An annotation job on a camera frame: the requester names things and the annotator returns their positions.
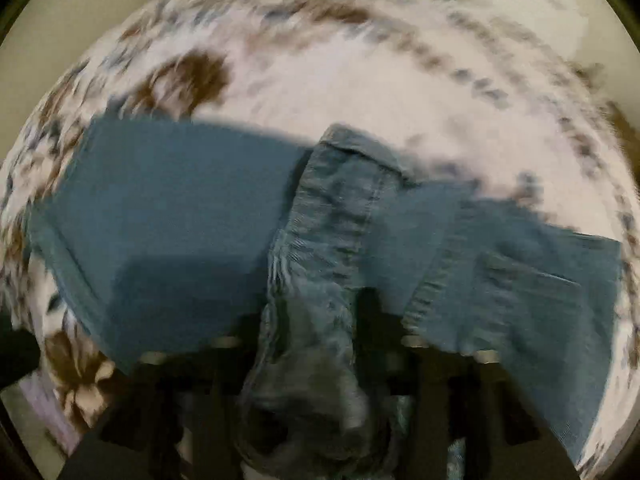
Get floral printed blanket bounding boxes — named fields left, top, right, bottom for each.
left=0, top=0, right=640, bottom=480

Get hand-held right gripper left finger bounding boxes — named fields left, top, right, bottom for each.
left=60, top=330, right=271, bottom=480

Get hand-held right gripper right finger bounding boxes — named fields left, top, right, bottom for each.
left=352, top=287, right=581, bottom=480

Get blue denim pants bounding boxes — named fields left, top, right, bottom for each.
left=27, top=115, right=623, bottom=480

